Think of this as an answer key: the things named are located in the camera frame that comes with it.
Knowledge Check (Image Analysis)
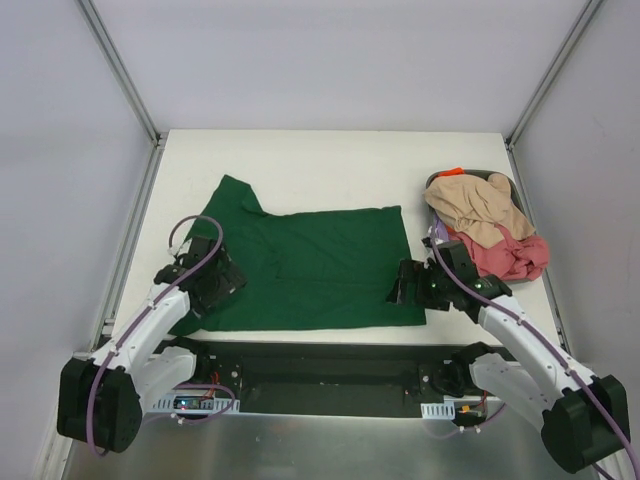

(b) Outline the green t shirt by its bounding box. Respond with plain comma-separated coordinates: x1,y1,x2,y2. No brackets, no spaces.
171,175,426,336

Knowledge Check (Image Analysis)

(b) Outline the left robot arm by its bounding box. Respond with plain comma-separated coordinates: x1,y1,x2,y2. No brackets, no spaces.
56,236,247,454

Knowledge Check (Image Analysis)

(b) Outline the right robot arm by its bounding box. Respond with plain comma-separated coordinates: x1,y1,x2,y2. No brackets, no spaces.
387,241,639,473

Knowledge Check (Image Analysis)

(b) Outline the lilac t shirt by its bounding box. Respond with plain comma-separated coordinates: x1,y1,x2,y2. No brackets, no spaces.
434,219,449,241

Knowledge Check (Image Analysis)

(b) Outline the beige t shirt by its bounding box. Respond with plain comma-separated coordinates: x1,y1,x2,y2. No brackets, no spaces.
424,173,522,248

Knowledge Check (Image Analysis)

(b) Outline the pink t shirt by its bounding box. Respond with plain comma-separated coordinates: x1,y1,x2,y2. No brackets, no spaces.
450,232,533,282

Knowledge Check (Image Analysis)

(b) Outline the orange t shirt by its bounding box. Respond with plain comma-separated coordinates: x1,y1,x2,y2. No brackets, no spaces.
437,167,466,177

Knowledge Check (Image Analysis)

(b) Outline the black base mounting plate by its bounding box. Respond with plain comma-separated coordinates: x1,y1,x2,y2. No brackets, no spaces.
178,338,463,418

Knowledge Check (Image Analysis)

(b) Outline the grey laundry basket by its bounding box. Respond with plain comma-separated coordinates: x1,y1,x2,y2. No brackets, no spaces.
424,169,550,282

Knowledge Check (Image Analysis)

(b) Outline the left aluminium table rail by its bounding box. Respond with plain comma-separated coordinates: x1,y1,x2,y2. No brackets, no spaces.
88,141,164,350

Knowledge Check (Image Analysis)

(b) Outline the aluminium table rail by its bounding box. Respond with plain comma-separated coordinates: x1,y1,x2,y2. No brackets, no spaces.
505,145,570,352
88,141,164,350

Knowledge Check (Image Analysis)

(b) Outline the left white cable duct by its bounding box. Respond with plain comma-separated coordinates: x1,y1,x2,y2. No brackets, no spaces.
148,394,240,416

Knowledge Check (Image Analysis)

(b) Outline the white cable duct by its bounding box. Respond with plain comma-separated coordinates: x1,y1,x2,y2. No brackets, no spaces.
420,401,456,421
148,394,240,416

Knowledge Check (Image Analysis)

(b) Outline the right white cable duct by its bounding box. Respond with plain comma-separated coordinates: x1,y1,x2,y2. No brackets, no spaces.
420,401,456,421

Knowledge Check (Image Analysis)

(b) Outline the right aluminium table rail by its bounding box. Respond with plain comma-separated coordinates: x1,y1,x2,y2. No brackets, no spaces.
505,145,570,352

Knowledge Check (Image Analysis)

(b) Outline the left aluminium frame post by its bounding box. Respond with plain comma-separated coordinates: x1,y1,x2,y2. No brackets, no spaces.
75,0,162,146

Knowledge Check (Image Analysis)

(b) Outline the aluminium frame post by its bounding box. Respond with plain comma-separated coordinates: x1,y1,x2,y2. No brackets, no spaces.
75,0,162,146
505,0,606,151

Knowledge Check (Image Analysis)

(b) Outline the right aluminium frame post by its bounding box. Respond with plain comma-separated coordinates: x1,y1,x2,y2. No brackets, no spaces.
505,0,606,151

